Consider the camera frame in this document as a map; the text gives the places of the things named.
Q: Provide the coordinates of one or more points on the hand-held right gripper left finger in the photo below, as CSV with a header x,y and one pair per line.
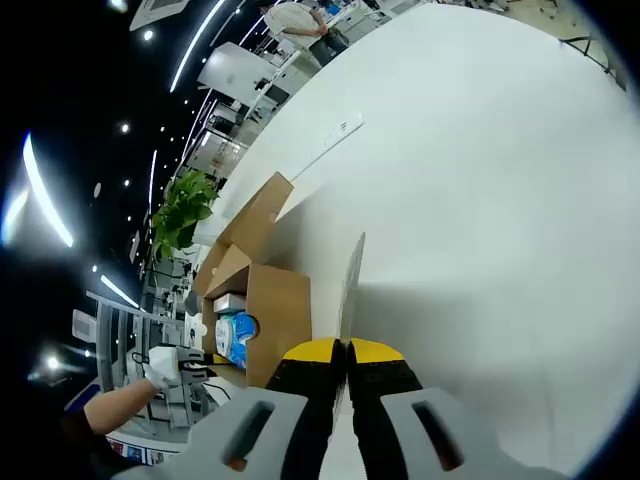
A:
x,y
240,440

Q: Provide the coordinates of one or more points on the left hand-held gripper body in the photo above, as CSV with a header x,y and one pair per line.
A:
x,y
162,365

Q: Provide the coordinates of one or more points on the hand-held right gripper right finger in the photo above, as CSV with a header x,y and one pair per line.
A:
x,y
440,440

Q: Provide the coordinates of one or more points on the blue soft item wipes pack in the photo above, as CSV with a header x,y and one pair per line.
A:
x,y
240,340

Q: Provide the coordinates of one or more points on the brown cardboard shoe box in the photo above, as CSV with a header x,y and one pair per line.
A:
x,y
280,310

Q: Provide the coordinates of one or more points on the thin white sheet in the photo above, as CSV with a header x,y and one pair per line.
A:
x,y
352,290

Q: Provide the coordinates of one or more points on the potted green plant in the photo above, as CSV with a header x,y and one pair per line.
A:
x,y
185,205

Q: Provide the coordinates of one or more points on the ceiling air conditioner vent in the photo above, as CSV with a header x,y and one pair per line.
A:
x,y
157,12

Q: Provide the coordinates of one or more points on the black folding stand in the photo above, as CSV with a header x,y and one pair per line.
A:
x,y
595,50

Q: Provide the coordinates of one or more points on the blue framed wall poster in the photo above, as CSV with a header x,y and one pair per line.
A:
x,y
140,450

